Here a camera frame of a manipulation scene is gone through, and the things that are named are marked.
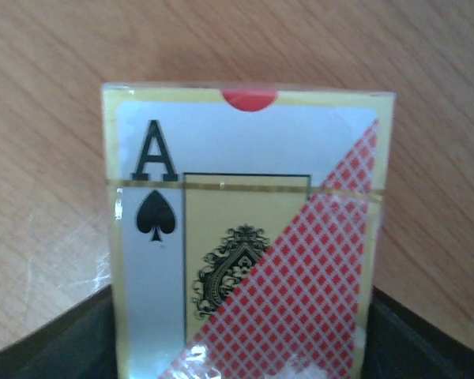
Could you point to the playing card deck box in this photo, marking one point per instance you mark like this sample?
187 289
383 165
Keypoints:
245 226

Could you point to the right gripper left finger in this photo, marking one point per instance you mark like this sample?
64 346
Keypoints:
78 344

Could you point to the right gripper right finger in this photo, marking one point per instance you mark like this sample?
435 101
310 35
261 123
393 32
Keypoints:
401 344

